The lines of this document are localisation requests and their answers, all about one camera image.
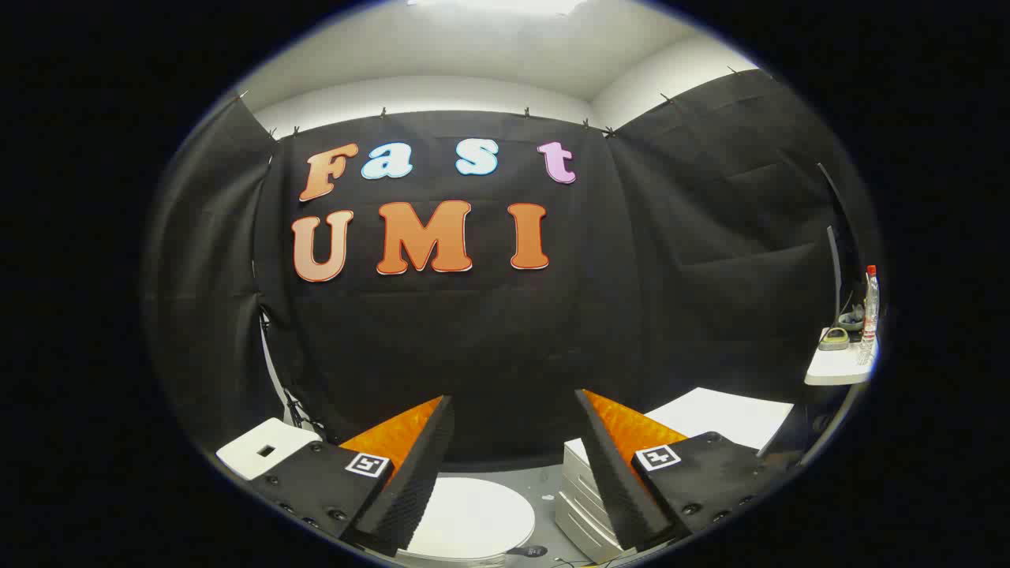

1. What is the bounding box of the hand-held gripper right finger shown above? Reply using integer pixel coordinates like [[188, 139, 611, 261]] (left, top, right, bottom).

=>
[[574, 388, 802, 552]]

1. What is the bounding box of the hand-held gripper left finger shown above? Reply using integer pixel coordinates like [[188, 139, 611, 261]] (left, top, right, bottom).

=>
[[251, 394, 457, 559]]

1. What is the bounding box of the white toilet lid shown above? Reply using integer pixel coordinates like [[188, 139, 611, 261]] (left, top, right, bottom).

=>
[[398, 476, 537, 562]]

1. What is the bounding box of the white toilet with tank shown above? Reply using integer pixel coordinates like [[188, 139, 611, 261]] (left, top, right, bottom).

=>
[[216, 417, 522, 567]]

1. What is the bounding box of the white drawer cabinet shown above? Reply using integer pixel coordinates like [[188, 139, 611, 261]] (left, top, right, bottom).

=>
[[555, 387, 795, 563]]

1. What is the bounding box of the black backdrop cloth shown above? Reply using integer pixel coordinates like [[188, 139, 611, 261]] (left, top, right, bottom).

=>
[[142, 69, 881, 474]]

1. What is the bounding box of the white side desk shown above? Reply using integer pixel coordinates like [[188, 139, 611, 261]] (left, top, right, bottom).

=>
[[804, 327, 877, 387]]

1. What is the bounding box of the clear water bottle red cap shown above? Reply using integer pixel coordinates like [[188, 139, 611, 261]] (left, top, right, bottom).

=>
[[862, 265, 881, 365]]

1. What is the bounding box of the backdrop stand with cables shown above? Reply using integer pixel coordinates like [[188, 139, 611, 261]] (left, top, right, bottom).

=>
[[256, 304, 326, 433]]

